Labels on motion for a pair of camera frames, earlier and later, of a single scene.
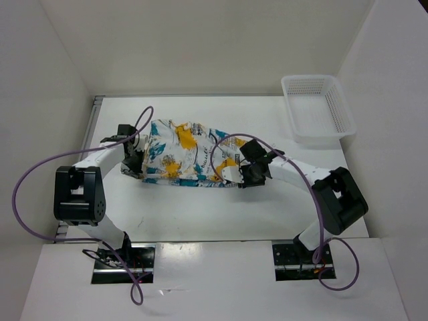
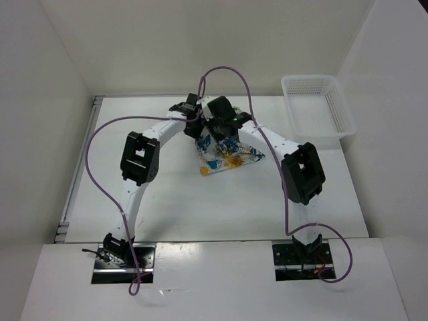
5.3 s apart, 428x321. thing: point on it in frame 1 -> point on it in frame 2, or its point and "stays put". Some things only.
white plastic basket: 319,114 stays put
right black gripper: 247,183 -> 207,123
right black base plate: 294,262 stays put
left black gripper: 134,171 -> 194,134
